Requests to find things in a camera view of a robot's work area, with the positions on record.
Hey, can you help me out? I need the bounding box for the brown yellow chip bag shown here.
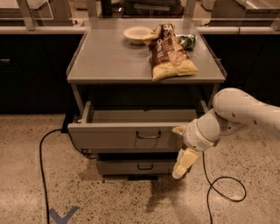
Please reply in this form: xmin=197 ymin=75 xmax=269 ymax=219
xmin=142 ymin=24 xmax=199 ymax=81

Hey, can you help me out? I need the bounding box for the dark counter right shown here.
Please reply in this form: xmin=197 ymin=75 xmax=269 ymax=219
xmin=199 ymin=27 xmax=280 ymax=106

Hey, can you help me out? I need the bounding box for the grey drawer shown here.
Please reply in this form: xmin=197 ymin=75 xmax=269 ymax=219
xmin=96 ymin=152 xmax=177 ymax=176
xmin=68 ymin=102 xmax=207 ymax=153

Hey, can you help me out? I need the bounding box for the black floor cable left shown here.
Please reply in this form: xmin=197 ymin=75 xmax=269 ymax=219
xmin=39 ymin=128 xmax=97 ymax=224

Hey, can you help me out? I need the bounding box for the grey drawer cabinet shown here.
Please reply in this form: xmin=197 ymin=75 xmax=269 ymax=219
xmin=66 ymin=18 xmax=228 ymax=179

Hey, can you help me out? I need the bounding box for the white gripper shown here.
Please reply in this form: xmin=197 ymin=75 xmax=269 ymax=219
xmin=171 ymin=119 xmax=220 ymax=179

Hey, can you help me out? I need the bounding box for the grey top drawer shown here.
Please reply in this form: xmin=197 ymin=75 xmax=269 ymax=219
xmin=68 ymin=102 xmax=207 ymax=153

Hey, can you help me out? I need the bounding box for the green snack packet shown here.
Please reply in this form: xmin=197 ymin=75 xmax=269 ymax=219
xmin=177 ymin=34 xmax=197 ymax=49

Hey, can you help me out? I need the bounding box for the white bowl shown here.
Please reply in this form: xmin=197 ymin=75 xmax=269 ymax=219
xmin=123 ymin=26 xmax=152 ymax=45

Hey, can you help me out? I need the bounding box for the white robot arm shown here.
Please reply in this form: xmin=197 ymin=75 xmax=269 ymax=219
xmin=172 ymin=88 xmax=280 ymax=179

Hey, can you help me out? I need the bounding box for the dark counter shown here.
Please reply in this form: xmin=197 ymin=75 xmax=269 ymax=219
xmin=0 ymin=33 xmax=82 ymax=114
xmin=199 ymin=27 xmax=280 ymax=106

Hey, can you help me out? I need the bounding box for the black floor cable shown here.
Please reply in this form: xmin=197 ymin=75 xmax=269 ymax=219
xmin=202 ymin=151 xmax=248 ymax=224
xmin=39 ymin=128 xmax=97 ymax=224

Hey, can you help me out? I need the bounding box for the blue tape floor marker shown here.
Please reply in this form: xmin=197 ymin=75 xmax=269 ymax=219
xmin=48 ymin=206 xmax=81 ymax=224

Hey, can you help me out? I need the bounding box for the black floor cable right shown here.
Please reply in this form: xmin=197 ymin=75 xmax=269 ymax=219
xmin=202 ymin=151 xmax=248 ymax=224

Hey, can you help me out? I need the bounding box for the grey bottom drawer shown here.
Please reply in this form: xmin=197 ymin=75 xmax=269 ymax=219
xmin=96 ymin=152 xmax=177 ymax=176

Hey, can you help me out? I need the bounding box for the dark counter left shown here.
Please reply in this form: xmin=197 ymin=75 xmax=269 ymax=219
xmin=0 ymin=33 xmax=82 ymax=114

